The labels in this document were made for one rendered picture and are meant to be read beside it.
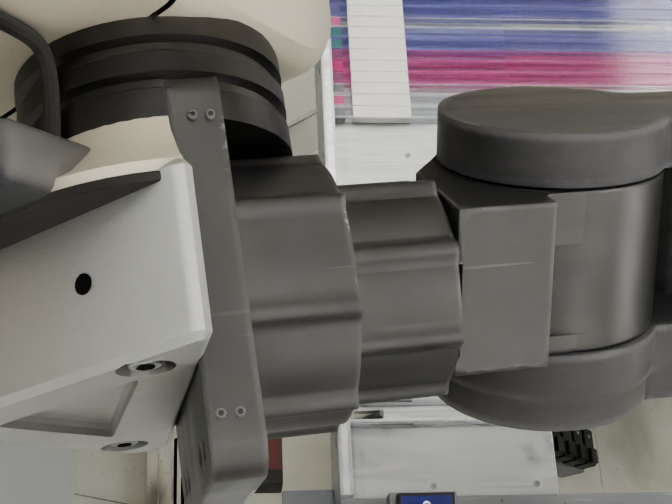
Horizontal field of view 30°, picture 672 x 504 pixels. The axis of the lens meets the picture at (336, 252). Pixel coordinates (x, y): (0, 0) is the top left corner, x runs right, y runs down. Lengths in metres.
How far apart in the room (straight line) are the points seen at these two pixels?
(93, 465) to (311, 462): 0.40
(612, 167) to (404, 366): 0.09
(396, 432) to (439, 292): 0.79
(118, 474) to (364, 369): 1.54
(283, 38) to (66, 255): 0.11
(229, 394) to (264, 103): 0.10
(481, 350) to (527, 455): 0.78
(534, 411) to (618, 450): 1.36
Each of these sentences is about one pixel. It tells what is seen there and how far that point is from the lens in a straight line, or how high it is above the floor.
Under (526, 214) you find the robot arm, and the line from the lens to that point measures 0.38.
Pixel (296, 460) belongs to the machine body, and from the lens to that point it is 1.62.
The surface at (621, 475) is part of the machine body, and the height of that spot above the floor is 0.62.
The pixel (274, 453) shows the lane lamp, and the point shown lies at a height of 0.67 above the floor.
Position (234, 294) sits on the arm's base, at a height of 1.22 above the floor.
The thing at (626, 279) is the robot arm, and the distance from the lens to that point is 0.41.
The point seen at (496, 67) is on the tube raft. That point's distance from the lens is 1.34.
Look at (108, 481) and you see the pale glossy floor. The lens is 1.89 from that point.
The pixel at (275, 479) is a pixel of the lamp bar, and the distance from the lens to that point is 1.14.
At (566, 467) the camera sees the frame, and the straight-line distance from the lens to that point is 1.58.
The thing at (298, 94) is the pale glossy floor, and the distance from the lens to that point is 2.51.
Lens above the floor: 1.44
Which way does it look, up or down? 37 degrees down
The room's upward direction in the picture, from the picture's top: 67 degrees clockwise
